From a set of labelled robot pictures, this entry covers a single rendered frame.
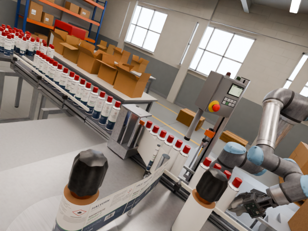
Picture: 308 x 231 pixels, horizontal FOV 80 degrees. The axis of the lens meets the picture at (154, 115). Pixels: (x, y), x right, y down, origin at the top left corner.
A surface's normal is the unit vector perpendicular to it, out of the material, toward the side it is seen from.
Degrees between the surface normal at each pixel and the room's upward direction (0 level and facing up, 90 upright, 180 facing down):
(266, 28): 90
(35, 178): 0
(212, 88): 90
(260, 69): 90
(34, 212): 0
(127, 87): 90
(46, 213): 0
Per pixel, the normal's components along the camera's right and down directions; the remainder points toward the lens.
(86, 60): -0.49, 0.10
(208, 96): -0.87, -0.21
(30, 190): 0.37, -0.88
